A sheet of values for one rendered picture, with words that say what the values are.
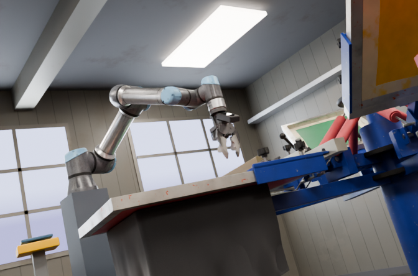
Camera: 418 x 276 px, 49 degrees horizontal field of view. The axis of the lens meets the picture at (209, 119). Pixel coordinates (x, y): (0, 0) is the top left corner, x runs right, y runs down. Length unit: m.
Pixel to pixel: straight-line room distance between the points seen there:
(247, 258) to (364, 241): 4.50
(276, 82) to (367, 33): 5.15
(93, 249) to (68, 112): 3.50
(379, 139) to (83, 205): 1.43
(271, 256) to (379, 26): 0.82
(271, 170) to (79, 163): 1.11
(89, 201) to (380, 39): 1.48
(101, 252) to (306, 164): 1.08
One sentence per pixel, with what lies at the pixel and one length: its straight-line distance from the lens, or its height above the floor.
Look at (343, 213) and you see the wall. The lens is 6.08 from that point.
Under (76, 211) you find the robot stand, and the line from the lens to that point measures 2.25.
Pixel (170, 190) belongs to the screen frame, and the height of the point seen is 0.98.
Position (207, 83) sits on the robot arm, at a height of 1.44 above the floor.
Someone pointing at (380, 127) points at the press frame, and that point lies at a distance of 2.30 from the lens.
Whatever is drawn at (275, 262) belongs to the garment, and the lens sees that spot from 1.62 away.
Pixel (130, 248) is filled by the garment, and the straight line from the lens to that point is 1.57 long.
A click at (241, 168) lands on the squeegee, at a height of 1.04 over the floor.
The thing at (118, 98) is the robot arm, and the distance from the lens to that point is 2.12.
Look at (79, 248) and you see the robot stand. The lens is 2.25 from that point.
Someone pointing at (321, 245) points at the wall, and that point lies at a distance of 6.41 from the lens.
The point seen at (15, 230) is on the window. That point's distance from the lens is 5.04.
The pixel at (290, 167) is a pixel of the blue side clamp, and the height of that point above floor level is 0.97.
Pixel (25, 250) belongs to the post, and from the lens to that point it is 1.64.
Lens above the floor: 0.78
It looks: 16 degrees up
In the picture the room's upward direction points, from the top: 15 degrees counter-clockwise
